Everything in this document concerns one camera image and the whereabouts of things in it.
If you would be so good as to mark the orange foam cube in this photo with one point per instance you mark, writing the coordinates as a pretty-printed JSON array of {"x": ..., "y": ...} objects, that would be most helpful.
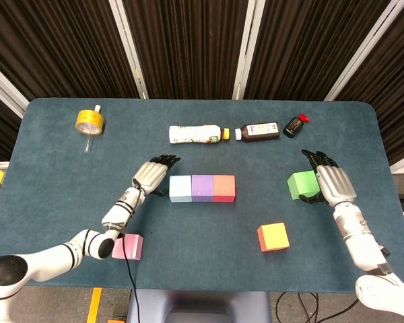
[{"x": 272, "y": 235}]

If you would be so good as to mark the purple foam cube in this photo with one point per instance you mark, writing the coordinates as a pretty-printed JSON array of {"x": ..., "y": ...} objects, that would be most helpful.
[{"x": 202, "y": 188}]

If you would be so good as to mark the brown medicine bottle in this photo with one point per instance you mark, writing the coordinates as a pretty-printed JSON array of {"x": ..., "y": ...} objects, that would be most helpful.
[{"x": 259, "y": 132}]

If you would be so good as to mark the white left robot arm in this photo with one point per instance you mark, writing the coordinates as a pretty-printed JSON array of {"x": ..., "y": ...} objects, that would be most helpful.
[{"x": 54, "y": 255}]

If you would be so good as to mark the orange floor marker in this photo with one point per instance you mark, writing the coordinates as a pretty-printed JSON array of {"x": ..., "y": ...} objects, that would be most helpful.
[{"x": 116, "y": 321}]

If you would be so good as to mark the small black bottle red cap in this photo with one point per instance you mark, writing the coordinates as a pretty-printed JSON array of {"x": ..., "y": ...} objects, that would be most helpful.
[{"x": 292, "y": 127}]

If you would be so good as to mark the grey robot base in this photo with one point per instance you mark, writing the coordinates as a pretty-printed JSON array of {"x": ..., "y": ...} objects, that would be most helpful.
[{"x": 202, "y": 303}]

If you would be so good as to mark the teal felt table mat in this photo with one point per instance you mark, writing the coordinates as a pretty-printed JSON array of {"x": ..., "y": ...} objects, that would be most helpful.
[{"x": 202, "y": 235}]

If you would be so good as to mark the red foam cube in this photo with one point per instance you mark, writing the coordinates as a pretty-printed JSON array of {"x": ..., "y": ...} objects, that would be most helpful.
[{"x": 224, "y": 188}]

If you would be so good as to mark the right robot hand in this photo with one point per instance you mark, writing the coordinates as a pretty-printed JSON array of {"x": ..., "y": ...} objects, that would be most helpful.
[{"x": 336, "y": 185}]

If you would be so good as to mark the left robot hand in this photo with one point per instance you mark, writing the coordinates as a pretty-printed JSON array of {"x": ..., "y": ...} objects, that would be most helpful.
[{"x": 151, "y": 175}]

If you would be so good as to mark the white labelled drink bottle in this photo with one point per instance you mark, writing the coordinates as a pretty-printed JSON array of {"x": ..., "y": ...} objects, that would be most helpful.
[{"x": 192, "y": 134}]

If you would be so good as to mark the green foam cube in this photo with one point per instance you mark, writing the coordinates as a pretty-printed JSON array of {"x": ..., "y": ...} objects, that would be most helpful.
[{"x": 301, "y": 184}]

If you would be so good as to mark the yellow tape roll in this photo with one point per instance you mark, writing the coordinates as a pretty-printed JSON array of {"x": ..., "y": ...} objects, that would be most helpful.
[{"x": 87, "y": 117}]

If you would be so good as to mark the light blue foam cube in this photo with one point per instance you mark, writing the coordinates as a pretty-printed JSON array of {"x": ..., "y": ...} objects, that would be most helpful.
[{"x": 180, "y": 188}]

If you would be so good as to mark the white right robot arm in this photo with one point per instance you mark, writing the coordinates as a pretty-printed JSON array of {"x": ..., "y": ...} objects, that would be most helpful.
[{"x": 363, "y": 242}]

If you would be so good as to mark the pink foam cube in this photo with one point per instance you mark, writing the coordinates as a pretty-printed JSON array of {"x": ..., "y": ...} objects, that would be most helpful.
[{"x": 133, "y": 247}]

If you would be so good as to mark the clear tube with white cap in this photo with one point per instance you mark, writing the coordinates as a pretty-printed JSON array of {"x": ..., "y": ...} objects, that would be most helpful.
[{"x": 88, "y": 143}]

